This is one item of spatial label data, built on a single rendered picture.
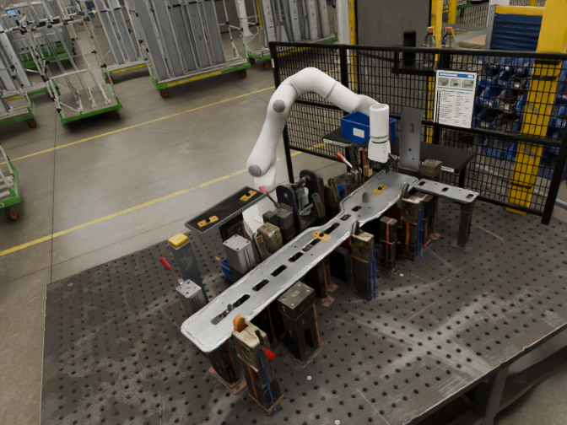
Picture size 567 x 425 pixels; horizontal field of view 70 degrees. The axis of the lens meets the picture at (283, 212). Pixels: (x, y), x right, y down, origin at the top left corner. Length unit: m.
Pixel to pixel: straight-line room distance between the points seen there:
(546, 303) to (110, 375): 1.85
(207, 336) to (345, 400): 0.55
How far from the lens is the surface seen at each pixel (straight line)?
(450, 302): 1.95
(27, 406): 3.12
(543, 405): 2.59
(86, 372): 2.03
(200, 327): 1.52
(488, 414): 2.18
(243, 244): 1.64
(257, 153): 2.06
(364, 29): 4.53
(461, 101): 2.36
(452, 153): 2.39
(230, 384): 1.70
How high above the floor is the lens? 2.08
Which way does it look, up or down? 33 degrees down
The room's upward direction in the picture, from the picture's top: 9 degrees counter-clockwise
